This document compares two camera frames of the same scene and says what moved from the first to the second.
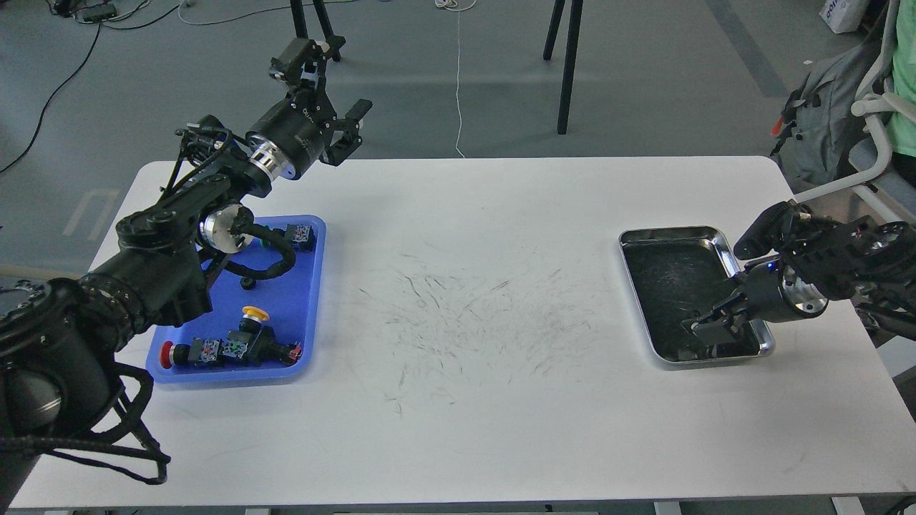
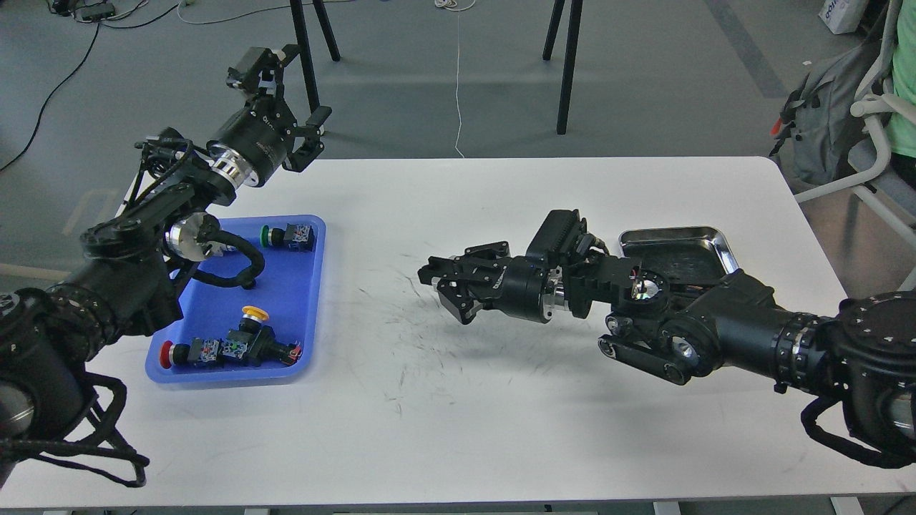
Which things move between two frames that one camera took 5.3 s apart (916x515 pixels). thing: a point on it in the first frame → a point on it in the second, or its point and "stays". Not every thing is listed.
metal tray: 677,273 stays
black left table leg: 335,41 stays
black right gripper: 773,292 → 554,275
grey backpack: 819,117 stays
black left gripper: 290,138 → 261,135
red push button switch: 200,350 stays
